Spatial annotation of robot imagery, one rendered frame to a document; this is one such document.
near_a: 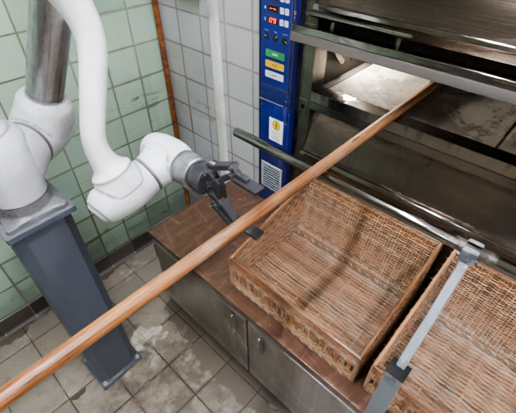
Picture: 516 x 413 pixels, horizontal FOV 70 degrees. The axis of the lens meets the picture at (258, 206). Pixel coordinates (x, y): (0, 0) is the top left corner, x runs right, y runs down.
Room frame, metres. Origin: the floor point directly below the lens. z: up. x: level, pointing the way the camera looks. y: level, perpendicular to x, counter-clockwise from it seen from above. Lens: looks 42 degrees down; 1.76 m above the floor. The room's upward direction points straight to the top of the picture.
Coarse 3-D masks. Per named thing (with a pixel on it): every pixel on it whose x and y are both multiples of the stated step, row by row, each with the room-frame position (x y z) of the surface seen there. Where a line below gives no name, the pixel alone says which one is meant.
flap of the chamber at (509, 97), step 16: (336, 32) 1.23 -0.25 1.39; (336, 48) 1.04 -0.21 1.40; (352, 48) 1.01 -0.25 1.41; (384, 64) 0.94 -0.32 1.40; (400, 64) 0.92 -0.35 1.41; (464, 64) 0.97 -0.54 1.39; (432, 80) 0.85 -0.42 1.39; (448, 80) 0.83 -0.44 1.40; (464, 80) 0.81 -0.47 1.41; (496, 96) 0.76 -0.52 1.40; (512, 96) 0.74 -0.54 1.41
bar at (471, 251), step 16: (256, 144) 0.94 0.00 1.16; (272, 144) 0.92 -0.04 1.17; (288, 160) 0.85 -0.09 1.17; (304, 160) 0.84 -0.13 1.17; (320, 176) 0.78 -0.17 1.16; (336, 176) 0.77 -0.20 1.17; (352, 192) 0.71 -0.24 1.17; (368, 192) 0.70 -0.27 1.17; (384, 208) 0.65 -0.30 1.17; (400, 208) 0.64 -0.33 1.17; (416, 224) 0.60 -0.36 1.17; (432, 224) 0.59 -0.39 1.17; (448, 240) 0.55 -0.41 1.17; (464, 240) 0.54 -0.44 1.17; (464, 256) 0.51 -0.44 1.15; (480, 256) 0.50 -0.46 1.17; (496, 256) 0.50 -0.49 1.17; (464, 272) 0.50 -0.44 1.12; (512, 272) 0.46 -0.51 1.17; (448, 288) 0.48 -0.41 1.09; (432, 304) 0.46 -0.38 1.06; (432, 320) 0.43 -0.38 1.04; (416, 336) 0.41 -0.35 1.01; (400, 368) 0.37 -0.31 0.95; (384, 384) 0.36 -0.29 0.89; (400, 384) 0.34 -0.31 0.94; (384, 400) 0.35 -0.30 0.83
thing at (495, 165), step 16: (320, 96) 1.24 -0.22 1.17; (336, 96) 1.22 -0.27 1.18; (352, 112) 1.15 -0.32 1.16; (368, 112) 1.11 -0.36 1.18; (384, 112) 1.10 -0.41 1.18; (384, 128) 1.06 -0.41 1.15; (400, 128) 1.03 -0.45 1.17; (416, 128) 1.00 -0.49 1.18; (432, 128) 1.00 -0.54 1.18; (432, 144) 0.95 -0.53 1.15; (448, 144) 0.93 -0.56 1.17; (464, 144) 0.91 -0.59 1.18; (480, 144) 0.91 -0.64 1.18; (464, 160) 0.89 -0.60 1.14; (480, 160) 0.86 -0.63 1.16; (496, 160) 0.84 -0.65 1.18; (512, 160) 0.83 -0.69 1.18; (512, 176) 0.80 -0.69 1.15
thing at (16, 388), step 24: (384, 120) 1.00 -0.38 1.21; (360, 144) 0.90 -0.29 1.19; (312, 168) 0.76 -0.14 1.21; (288, 192) 0.67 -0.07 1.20; (216, 240) 0.51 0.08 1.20; (192, 264) 0.46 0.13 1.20; (144, 288) 0.40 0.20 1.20; (120, 312) 0.35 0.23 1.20; (72, 336) 0.31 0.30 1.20; (96, 336) 0.31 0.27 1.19; (48, 360) 0.27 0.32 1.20; (24, 384) 0.23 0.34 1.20; (0, 408) 0.20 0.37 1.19
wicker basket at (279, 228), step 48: (336, 192) 1.11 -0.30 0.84; (288, 240) 1.09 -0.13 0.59; (336, 240) 1.03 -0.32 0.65; (384, 240) 0.93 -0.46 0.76; (432, 240) 0.85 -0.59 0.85; (240, 288) 0.83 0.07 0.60; (288, 288) 0.84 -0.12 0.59; (336, 288) 0.84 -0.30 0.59; (384, 288) 0.84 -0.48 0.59; (336, 336) 0.64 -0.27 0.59; (384, 336) 0.62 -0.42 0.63
